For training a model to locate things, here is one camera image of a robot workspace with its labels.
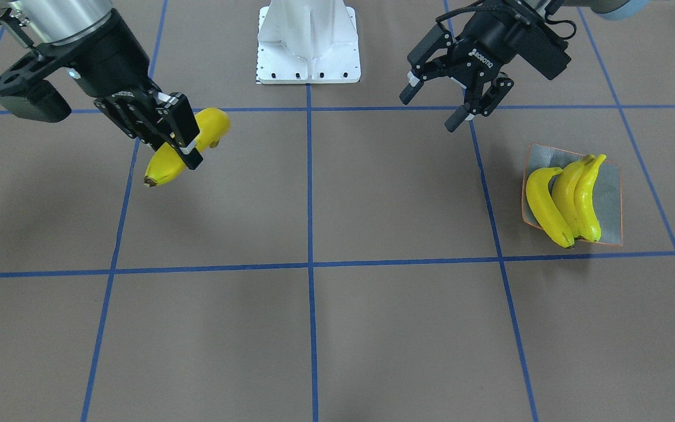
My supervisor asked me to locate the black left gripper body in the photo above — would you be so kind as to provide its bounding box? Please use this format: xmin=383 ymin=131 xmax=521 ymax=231
xmin=455 ymin=1 xmax=543 ymax=88

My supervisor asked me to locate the yellow banana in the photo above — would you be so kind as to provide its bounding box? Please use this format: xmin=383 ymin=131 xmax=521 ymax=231
xmin=143 ymin=107 xmax=231 ymax=187
xmin=574 ymin=154 xmax=607 ymax=243
xmin=551 ymin=154 xmax=595 ymax=238
xmin=525 ymin=166 xmax=574 ymax=249

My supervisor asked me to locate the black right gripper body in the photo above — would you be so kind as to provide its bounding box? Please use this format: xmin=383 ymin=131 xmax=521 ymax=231
xmin=33 ymin=9 xmax=161 ymax=98

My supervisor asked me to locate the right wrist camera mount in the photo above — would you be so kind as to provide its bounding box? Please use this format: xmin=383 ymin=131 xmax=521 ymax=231
xmin=0 ymin=52 xmax=72 ymax=122

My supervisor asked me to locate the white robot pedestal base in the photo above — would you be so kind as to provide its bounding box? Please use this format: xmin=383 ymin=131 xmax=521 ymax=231
xmin=255 ymin=1 xmax=362 ymax=84

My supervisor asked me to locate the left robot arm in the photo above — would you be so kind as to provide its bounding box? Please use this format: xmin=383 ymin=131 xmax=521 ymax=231
xmin=399 ymin=1 xmax=647 ymax=132

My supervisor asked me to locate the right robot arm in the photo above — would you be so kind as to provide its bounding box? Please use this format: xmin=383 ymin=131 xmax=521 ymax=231
xmin=0 ymin=1 xmax=203 ymax=170

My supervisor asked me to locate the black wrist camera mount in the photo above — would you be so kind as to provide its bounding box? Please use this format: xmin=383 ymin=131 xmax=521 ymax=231
xmin=506 ymin=13 xmax=572 ymax=80

